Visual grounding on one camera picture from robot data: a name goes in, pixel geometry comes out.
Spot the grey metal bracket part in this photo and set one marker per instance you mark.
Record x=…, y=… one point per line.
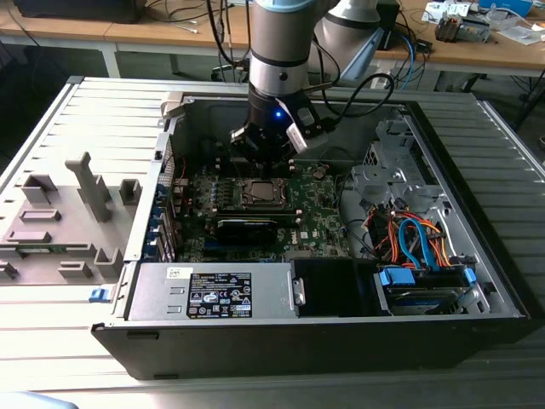
x=474, y=30

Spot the small blue clip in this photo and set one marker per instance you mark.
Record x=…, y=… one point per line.
x=99, y=295

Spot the CPU socket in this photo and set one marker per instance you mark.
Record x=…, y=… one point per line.
x=241, y=204

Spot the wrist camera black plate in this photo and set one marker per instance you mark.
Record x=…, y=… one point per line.
x=313, y=121

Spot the long wooden desk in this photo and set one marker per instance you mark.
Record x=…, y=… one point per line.
x=64, y=32

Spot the green RAM stick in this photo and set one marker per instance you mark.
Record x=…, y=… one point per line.
x=38, y=249

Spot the black equipment box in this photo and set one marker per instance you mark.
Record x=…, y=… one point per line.
x=76, y=10

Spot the black PC case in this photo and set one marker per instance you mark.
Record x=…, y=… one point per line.
x=277, y=349

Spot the metal drive cage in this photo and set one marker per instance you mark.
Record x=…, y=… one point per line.
x=383, y=179

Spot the black upright box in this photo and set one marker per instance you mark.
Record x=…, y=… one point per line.
x=389, y=25

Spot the grey power supply unit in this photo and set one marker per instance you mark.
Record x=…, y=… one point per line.
x=153, y=294

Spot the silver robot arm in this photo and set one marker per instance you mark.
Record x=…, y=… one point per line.
x=277, y=38

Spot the round coin battery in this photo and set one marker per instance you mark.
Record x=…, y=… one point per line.
x=320, y=172

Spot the pale blue rounded object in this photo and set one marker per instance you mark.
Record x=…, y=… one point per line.
x=30, y=402

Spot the hard disk blue carrier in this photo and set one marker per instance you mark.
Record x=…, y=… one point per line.
x=426, y=302

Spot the green motherboard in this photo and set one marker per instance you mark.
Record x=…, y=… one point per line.
x=315, y=213

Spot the copper CPU cooler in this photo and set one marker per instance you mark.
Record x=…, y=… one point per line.
x=447, y=27

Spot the black plastic shroud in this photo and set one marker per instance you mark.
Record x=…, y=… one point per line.
x=328, y=289

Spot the grey parts rack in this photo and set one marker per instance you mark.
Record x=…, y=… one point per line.
x=68, y=221

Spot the black graphics card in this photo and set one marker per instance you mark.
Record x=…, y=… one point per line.
x=247, y=233

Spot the blue cardboard box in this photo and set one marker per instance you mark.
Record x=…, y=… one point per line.
x=506, y=6

